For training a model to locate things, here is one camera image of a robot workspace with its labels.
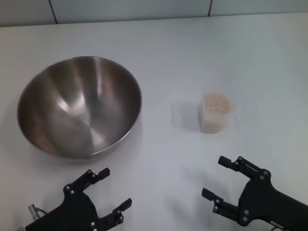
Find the clear plastic measuring cup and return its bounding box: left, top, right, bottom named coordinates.
left=198, top=90, right=235, bottom=134

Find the large stainless steel bowl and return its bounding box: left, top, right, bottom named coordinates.
left=16, top=56, right=142, bottom=159

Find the clear cup of rice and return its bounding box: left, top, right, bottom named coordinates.
left=201, top=92, right=232, bottom=133

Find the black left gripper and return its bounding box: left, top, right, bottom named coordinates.
left=25, top=167, right=132, bottom=231

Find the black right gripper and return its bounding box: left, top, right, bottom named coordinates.
left=201, top=155, right=308, bottom=231

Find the left gripper cable with plug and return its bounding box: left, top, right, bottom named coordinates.
left=28, top=204, right=49, bottom=217

